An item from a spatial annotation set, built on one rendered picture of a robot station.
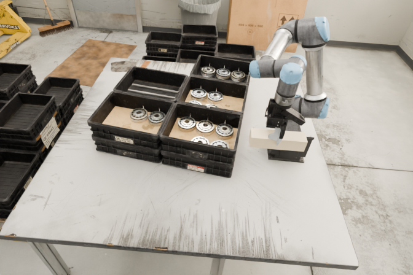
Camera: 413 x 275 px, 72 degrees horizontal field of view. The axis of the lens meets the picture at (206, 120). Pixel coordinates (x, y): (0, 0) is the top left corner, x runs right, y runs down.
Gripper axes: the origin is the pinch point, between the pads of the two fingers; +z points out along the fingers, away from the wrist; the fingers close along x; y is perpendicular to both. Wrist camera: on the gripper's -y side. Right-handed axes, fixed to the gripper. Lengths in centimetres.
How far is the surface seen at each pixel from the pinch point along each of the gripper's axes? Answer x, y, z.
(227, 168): -5.7, 19.1, 30.8
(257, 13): -309, -24, 61
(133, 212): 20, 63, 39
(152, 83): -70, 72, 26
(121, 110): -39, 84, 26
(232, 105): -54, 17, 26
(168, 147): -11, 51, 24
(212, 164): -5.8, 27.0, 28.8
